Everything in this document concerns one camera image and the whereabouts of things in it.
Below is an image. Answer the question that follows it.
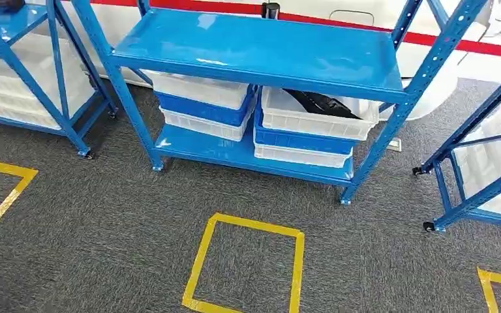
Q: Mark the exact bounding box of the white plastic crate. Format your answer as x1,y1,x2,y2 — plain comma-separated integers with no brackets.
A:
0,80,97,131
141,68,252,112
259,85,382,143
159,100,256,143
452,99,501,220
0,32,86,98
252,139,355,170

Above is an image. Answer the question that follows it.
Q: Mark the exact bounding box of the blue plastic crate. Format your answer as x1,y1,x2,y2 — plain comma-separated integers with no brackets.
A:
154,85,259,128
252,108,357,156

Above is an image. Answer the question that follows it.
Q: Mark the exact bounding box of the black part in crate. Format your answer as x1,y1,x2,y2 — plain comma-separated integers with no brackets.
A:
282,88,364,121

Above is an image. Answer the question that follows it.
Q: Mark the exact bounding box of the blue metal shelf rack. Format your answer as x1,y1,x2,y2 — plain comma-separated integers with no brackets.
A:
69,0,490,207
411,60,501,234
0,0,120,162

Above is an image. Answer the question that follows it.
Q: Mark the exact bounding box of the yellow floor tape square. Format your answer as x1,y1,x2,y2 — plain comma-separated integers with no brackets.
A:
181,212,306,313

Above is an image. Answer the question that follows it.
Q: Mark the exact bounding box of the black object on rack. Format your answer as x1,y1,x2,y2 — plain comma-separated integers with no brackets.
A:
0,0,26,13

